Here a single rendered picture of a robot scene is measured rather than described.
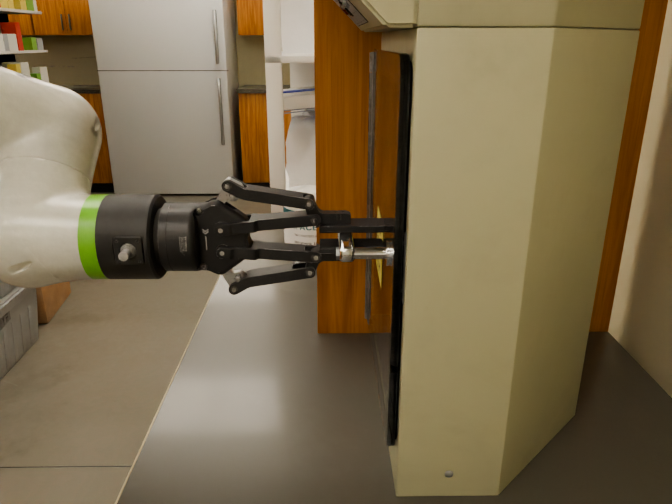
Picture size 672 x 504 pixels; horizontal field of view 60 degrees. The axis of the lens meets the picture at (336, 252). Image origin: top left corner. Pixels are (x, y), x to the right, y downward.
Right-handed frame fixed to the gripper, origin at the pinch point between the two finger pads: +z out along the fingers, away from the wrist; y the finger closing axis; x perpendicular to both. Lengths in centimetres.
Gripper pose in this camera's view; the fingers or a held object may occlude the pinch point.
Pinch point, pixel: (351, 235)
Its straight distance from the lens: 63.3
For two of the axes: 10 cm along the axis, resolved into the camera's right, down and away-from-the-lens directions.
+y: 0.0, -9.4, -3.4
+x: -0.2, -3.4, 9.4
